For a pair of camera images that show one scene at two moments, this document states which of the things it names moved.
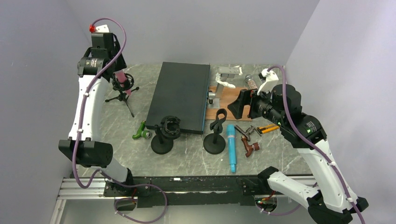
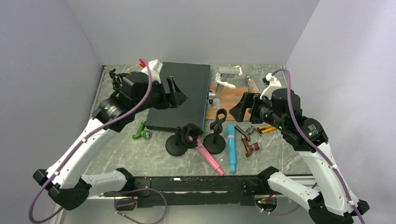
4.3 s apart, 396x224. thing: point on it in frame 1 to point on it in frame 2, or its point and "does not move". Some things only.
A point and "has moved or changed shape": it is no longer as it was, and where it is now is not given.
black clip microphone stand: [215, 143] does not move
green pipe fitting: [141, 132] does not move
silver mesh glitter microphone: [251, 84] does not move
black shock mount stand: [168, 130] to [185, 138]
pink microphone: [122, 77] has moved or changed shape
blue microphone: [232, 146] does not move
